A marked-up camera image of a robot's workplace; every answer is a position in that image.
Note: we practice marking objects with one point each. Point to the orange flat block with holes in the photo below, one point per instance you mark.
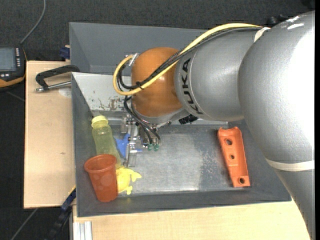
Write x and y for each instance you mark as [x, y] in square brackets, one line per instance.
[233, 156]

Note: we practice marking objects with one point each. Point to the orange plastic cup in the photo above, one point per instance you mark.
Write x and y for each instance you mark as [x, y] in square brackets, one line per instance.
[102, 176]

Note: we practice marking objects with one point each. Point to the yellow clear plastic bottle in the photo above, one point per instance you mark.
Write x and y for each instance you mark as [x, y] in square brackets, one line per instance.
[103, 139]

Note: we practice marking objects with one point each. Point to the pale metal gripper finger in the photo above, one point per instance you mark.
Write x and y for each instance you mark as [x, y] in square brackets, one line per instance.
[132, 159]
[130, 124]

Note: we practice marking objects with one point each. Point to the yellow toy animal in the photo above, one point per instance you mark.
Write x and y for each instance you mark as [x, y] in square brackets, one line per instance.
[125, 177]

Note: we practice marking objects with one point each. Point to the pale wood board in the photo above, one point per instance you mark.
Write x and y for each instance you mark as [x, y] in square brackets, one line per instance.
[47, 134]

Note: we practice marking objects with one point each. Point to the blue plastic toy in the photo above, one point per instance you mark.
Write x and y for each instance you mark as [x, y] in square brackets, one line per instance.
[121, 144]

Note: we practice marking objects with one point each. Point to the grey metal bin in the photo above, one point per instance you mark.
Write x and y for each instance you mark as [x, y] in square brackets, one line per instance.
[180, 159]

